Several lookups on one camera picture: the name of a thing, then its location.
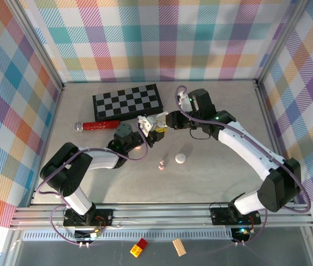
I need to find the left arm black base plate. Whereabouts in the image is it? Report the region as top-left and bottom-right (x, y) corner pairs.
(63, 208), (114, 227)

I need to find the wooden block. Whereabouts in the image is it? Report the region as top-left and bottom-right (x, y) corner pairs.
(172, 238), (187, 257)

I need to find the aluminium table side rail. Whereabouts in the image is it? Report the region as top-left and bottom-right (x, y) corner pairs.
(254, 80), (309, 207)
(28, 83), (67, 207)

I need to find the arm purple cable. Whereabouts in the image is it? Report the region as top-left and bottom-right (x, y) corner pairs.
(175, 85), (312, 247)
(35, 121), (149, 247)

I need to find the black grey chessboard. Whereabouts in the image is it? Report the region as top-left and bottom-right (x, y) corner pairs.
(92, 84), (165, 122)

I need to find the thin black cable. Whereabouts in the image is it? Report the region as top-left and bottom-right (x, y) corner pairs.
(188, 127), (210, 141)

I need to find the aluminium mounting rail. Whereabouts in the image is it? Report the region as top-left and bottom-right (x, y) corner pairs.
(9, 203), (313, 231)

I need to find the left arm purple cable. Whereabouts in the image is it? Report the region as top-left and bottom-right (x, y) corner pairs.
(35, 121), (149, 247)

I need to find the black cable connector bracket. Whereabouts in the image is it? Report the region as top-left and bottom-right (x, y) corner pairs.
(74, 229), (104, 242)
(232, 227), (252, 242)

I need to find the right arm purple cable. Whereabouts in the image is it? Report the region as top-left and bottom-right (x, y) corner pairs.
(175, 85), (312, 247)

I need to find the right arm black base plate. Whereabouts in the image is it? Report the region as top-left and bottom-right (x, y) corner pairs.
(209, 201), (263, 226)

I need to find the grey slotted cable duct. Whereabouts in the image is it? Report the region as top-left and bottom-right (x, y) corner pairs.
(22, 232), (237, 242)

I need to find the red toy microphone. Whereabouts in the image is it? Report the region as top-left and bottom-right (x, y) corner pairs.
(74, 119), (121, 132)

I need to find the aluminium frame post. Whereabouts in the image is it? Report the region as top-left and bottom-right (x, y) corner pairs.
(5, 0), (66, 92)
(254, 0), (311, 89)

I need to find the yellow toy brick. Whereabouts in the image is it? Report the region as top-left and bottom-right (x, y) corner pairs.
(129, 243), (143, 258)

